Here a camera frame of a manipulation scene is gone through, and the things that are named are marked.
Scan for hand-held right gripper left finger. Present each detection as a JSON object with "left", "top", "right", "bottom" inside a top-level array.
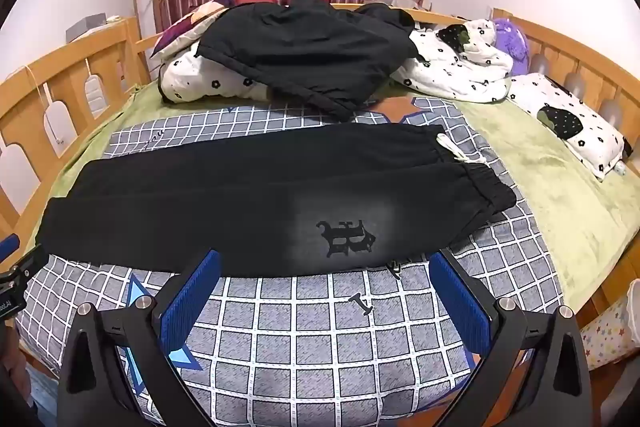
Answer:
[{"left": 59, "top": 249, "right": 223, "bottom": 427}]

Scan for green blanket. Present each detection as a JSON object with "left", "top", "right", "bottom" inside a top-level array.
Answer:
[{"left": 25, "top": 82, "right": 640, "bottom": 313}]

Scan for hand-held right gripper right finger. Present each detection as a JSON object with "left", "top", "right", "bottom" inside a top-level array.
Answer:
[{"left": 429, "top": 249, "right": 593, "bottom": 427}]

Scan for white dotted pillow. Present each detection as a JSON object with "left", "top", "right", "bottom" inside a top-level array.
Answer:
[{"left": 159, "top": 19, "right": 516, "bottom": 105}]

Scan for purple printed cushion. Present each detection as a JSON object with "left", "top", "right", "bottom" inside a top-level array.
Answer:
[{"left": 152, "top": 0, "right": 236, "bottom": 58}]

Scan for black jacket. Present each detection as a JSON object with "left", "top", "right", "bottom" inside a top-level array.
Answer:
[{"left": 195, "top": 0, "right": 421, "bottom": 122}]

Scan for star print bin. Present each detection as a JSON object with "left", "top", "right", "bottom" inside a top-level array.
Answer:
[{"left": 580, "top": 279, "right": 640, "bottom": 373}]

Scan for purple plush toy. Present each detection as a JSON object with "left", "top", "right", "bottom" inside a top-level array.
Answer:
[{"left": 492, "top": 18, "right": 530, "bottom": 75}]

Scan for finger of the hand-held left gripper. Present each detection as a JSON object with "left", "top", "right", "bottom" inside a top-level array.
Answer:
[{"left": 0, "top": 234, "right": 22, "bottom": 260}]

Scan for black pants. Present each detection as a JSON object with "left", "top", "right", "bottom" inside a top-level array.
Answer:
[{"left": 36, "top": 124, "right": 518, "bottom": 280}]

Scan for white floral pillow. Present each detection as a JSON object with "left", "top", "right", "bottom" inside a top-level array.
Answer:
[{"left": 507, "top": 74, "right": 628, "bottom": 180}]

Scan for grey checked bedsheet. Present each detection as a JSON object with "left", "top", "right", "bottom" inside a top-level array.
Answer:
[{"left": 15, "top": 99, "right": 566, "bottom": 427}]

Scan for grey box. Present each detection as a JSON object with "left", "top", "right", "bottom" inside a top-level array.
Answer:
[{"left": 65, "top": 13, "right": 109, "bottom": 39}]

